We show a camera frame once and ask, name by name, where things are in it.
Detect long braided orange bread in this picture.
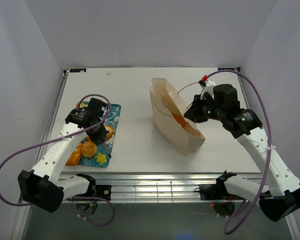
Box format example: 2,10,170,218
65,143,83,166

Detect blue table label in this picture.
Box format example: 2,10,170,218
217,67,236,71
69,68,87,73

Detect teal patterned tray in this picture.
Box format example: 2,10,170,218
78,103,122,168

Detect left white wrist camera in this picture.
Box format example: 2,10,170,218
101,104,109,114

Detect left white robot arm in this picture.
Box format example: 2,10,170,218
17,97,111,213

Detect aluminium frame rail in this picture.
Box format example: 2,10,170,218
17,173,291,205

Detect small round scored roll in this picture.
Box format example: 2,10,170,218
81,141,98,158

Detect left blue table label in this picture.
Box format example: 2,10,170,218
69,68,87,73

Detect oval split bread loaf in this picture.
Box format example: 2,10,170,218
85,125,114,142

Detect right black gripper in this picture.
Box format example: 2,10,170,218
183,94,225,123

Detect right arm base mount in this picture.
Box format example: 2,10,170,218
194,170,240,203

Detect round orange sugared bun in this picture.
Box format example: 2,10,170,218
172,113,187,129

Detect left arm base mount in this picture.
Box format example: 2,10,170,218
71,184,112,201

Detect right blue table label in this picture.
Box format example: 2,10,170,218
217,67,236,71

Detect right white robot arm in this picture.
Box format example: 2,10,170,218
184,83,300,222

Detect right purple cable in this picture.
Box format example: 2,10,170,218
198,69,272,235

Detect metal serving tongs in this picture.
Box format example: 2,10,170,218
102,141,112,159

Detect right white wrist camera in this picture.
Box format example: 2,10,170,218
198,75,217,100

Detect brown paper bag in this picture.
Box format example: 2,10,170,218
149,77,206,156

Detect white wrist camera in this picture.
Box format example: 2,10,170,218
101,104,109,114
198,75,217,100

